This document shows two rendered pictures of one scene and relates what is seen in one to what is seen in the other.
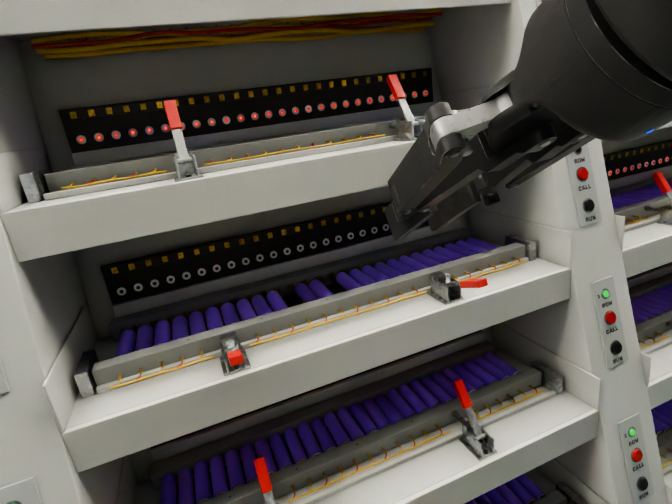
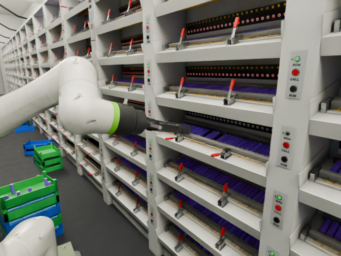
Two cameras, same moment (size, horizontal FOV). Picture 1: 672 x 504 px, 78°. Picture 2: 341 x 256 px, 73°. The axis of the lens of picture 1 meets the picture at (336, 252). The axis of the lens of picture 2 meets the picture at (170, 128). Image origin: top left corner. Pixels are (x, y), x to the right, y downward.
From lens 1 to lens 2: 84 cm
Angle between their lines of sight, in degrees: 69
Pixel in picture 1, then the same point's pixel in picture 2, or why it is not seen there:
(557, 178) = (272, 140)
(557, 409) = (253, 220)
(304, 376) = (185, 151)
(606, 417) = (263, 237)
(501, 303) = (236, 169)
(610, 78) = not seen: hidden behind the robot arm
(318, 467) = (195, 176)
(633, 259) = (308, 197)
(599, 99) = not seen: hidden behind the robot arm
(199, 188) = (177, 101)
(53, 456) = (154, 138)
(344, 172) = (203, 108)
